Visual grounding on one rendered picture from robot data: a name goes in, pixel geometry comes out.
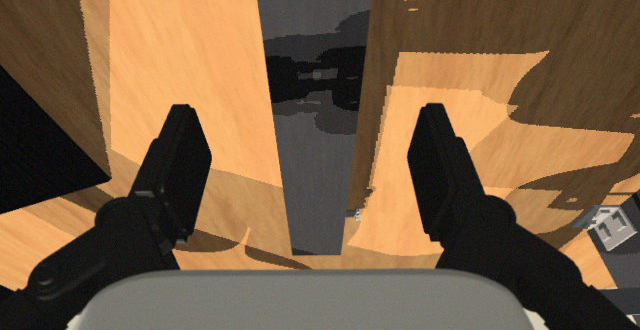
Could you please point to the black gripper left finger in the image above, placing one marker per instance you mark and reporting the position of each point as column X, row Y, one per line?
column 160, row 210

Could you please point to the black flat rectangular panel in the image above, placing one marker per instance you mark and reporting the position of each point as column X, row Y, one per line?
column 623, row 261

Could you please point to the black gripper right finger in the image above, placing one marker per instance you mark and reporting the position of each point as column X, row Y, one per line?
column 479, row 234

